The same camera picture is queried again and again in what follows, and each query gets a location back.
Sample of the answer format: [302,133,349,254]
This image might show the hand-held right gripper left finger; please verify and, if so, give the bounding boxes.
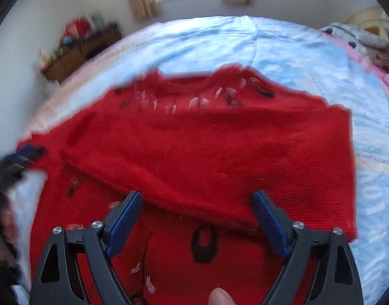
[29,191,143,305]

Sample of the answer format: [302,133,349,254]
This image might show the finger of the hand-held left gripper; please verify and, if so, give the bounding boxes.
[16,144,48,166]

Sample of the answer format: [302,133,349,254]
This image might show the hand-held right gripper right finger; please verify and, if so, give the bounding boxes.
[250,190,364,305]

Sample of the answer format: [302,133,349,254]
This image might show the red knitted sweater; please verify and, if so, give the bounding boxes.
[17,64,358,305]

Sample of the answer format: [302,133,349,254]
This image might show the person's left hand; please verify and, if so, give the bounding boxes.
[0,194,20,275]

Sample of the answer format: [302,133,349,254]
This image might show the person's right hand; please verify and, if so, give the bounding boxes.
[209,287,237,305]

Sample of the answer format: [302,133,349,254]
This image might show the wooden cabinet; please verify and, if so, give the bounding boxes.
[40,22,123,84]

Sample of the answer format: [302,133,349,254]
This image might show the red object on cabinet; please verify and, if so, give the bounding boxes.
[62,17,94,45]

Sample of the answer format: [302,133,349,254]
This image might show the blue polka dot bed sheet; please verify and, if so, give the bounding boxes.
[10,16,389,305]

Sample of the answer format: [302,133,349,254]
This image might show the grey fuzzy pillow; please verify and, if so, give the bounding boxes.
[320,22,389,58]

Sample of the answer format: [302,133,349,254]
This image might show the cream wooden headboard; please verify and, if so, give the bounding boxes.
[345,6,389,72]

